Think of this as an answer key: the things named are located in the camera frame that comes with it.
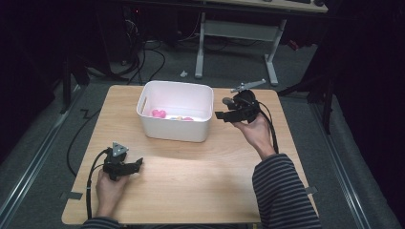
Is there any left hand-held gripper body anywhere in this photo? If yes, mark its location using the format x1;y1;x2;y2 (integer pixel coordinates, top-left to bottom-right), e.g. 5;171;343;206
101;141;131;182

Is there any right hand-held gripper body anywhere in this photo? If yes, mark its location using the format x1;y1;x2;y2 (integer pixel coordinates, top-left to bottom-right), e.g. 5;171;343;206
222;78;267;125

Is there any pink and blue doll toy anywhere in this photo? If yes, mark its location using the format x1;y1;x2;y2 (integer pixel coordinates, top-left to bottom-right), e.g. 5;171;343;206
168;114;195;122

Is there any white plastic storage bin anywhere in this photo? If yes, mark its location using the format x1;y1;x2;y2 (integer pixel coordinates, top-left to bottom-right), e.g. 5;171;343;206
136;79;215;143

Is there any person's right hand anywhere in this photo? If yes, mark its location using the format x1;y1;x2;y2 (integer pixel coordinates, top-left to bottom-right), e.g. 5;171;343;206
233;113;277;160

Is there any person's left hand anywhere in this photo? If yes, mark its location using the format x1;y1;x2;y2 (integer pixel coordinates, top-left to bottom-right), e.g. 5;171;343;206
95;169;130;219

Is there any black metal stand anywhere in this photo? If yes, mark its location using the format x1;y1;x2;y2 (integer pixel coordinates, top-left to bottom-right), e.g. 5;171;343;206
277;74;336;135
58;53;91;115

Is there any white-framed wooden desk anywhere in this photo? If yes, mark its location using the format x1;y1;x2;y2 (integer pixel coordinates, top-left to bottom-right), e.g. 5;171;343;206
193;0;330;87

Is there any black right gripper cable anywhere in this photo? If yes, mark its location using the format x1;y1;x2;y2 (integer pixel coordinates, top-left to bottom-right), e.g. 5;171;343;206
245;94;280;156

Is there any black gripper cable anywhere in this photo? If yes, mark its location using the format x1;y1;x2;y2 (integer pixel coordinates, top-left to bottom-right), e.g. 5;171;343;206
245;94;280;156
85;148;113;221

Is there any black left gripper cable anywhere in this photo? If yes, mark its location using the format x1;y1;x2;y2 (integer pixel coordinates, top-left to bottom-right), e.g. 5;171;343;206
85;148;113;221

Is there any black floor cable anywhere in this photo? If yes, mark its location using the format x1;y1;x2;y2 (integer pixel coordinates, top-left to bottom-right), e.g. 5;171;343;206
65;108;103;177

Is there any metal floor rail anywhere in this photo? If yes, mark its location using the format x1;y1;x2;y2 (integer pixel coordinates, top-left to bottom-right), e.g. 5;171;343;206
309;102;373;229
0;85;84;225

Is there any bundle of black floor cables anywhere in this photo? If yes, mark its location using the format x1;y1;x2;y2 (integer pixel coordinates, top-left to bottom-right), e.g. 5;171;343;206
118;12;167;86

